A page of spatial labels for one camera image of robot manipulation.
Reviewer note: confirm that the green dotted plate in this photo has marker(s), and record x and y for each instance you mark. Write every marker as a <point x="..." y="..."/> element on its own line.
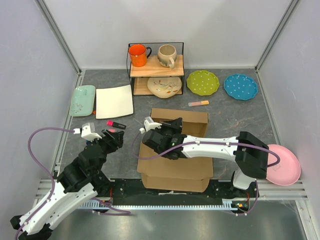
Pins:
<point x="203" y="83"/>

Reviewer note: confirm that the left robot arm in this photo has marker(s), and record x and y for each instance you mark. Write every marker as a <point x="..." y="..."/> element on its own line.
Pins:
<point x="79" y="182"/>

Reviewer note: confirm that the beige leaf pattern plate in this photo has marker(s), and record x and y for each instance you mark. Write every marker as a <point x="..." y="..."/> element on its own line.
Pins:
<point x="164" y="87"/>

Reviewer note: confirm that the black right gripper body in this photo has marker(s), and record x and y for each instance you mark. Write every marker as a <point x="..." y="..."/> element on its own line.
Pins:
<point x="168" y="127"/>

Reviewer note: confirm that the orange mug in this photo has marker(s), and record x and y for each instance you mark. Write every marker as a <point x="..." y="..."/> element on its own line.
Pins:
<point x="139" y="54"/>

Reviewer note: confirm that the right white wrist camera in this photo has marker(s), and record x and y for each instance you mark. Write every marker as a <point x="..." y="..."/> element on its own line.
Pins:
<point x="149" y="124"/>

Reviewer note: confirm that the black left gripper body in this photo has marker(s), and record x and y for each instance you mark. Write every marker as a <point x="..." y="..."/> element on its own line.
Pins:
<point x="110" y="146"/>

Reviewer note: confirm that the mint divided tray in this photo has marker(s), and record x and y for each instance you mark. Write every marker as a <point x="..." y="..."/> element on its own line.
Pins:
<point x="82" y="102"/>

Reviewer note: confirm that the blue dotted plate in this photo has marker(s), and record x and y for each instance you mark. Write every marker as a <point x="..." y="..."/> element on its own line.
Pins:
<point x="240" y="87"/>

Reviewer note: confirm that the pink highlighter marker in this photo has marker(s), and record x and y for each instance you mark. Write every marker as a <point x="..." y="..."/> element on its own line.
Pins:
<point x="116" y="125"/>

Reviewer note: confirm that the beige ceramic mug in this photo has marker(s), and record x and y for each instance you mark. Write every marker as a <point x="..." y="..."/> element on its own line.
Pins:
<point x="167" y="56"/>

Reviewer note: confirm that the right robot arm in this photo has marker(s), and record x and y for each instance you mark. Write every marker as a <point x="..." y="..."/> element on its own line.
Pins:
<point x="247" y="151"/>

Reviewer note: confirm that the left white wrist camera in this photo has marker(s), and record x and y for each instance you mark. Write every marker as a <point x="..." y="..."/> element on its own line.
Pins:
<point x="87" y="132"/>

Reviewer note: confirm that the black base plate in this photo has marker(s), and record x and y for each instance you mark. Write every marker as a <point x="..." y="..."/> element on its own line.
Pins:
<point x="131" y="192"/>

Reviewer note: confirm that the grey slotted cable duct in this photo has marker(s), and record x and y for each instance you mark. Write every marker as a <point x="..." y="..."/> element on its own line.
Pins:
<point x="226" y="205"/>

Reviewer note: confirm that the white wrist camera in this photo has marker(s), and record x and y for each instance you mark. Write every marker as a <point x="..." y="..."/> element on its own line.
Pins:
<point x="149" y="124"/>
<point x="87" y="132"/>

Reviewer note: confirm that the brown cardboard box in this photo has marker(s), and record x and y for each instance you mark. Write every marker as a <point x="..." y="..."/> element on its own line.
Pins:
<point x="183" y="174"/>

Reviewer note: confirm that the black wire wooden shelf rack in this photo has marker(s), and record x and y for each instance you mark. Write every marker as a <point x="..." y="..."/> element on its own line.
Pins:
<point x="138" y="76"/>

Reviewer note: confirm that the white square plate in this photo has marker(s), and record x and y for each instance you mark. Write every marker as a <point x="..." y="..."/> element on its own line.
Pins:
<point x="114" y="102"/>

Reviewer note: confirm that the orange pink eraser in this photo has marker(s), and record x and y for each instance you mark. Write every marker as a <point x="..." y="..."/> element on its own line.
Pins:
<point x="198" y="103"/>

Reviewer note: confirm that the pink round plate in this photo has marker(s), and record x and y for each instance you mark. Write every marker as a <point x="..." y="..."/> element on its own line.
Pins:
<point x="287" y="171"/>

